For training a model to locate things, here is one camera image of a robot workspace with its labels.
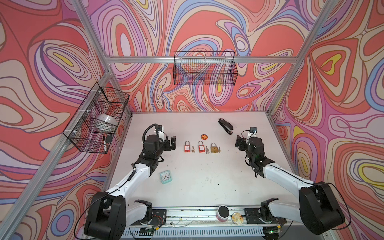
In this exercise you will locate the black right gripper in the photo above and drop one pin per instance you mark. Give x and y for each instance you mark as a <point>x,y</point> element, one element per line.
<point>242,142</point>

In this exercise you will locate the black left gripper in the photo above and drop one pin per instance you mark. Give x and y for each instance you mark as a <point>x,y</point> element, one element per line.
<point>171,146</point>

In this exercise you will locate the red small padlock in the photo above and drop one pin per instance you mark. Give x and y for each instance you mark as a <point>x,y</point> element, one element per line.
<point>187,147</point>

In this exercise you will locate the brass padlock shackle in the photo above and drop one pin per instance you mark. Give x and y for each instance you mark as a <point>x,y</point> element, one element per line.
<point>214,148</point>

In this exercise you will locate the red padlock with long shackle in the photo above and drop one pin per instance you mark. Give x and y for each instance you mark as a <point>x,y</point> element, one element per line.
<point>201,146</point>

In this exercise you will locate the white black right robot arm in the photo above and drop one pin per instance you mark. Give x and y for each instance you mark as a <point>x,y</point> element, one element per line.
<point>317,207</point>

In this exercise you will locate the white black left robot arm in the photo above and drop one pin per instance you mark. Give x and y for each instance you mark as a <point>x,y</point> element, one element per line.
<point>110,212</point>

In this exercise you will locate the black stapler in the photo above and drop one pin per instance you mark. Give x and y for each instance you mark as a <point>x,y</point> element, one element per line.
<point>226,126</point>

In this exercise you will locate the mint green alarm clock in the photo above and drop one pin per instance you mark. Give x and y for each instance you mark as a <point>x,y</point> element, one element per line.
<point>166,177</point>

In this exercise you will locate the pink cylinder black top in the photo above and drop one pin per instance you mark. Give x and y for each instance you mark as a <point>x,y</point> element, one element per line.
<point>223,213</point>

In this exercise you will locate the round beige patterned ball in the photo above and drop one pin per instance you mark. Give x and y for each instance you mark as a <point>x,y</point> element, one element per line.
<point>237,218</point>

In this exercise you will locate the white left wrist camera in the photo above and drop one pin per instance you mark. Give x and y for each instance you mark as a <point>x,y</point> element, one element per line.
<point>163,136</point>

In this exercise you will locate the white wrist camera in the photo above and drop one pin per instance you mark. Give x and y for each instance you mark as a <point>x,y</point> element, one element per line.
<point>163,136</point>
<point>253,131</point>

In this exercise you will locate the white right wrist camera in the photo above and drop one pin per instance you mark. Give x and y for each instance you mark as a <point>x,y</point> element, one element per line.
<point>253,131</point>

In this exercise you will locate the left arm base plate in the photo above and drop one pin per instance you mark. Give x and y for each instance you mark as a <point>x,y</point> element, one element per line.
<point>158,219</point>

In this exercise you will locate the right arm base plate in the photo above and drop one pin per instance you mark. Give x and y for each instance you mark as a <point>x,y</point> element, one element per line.
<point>255,216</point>

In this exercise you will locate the black wire basket left wall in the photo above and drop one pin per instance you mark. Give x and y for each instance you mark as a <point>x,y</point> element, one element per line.
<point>84,131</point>

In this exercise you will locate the black wire basket wall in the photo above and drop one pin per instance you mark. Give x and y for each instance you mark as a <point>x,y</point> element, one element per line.
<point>84,131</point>
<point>208,68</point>

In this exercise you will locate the black wire basket back wall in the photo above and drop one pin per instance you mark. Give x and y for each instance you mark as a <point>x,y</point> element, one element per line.
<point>208,68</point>

